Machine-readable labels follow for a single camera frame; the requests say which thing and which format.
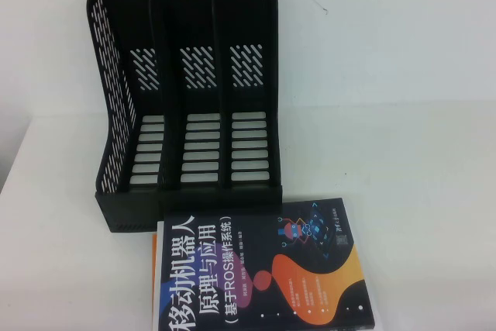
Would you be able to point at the dark mobile robot book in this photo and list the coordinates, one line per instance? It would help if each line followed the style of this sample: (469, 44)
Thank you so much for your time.
(248, 269)

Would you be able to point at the black three-slot book stand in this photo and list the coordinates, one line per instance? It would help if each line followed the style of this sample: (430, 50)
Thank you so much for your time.
(174, 21)

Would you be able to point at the orange-edged book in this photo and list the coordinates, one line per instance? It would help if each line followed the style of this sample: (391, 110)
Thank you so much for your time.
(155, 269)

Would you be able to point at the white car suspension book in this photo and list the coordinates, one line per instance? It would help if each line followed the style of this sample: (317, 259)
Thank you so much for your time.
(370, 297)

